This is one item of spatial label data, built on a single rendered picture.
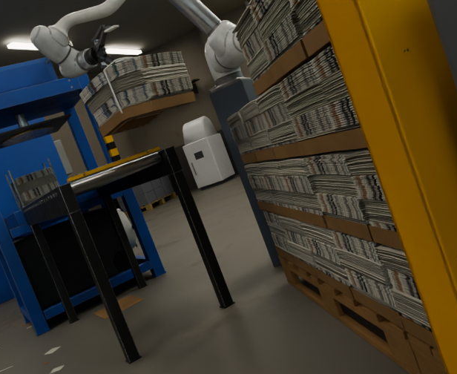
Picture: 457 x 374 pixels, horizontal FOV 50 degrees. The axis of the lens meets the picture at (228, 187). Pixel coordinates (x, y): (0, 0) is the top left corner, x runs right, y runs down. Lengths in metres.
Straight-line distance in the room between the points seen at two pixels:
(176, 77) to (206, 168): 8.11
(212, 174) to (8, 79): 6.97
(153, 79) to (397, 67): 1.59
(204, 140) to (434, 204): 9.65
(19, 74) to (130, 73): 1.77
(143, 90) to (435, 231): 1.61
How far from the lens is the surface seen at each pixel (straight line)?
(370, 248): 1.25
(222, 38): 2.45
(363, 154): 1.08
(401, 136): 0.53
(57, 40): 2.41
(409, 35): 0.54
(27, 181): 4.19
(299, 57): 1.22
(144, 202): 10.55
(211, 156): 10.11
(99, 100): 2.21
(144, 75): 2.00
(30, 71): 3.74
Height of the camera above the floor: 0.71
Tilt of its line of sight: 5 degrees down
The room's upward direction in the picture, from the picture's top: 21 degrees counter-clockwise
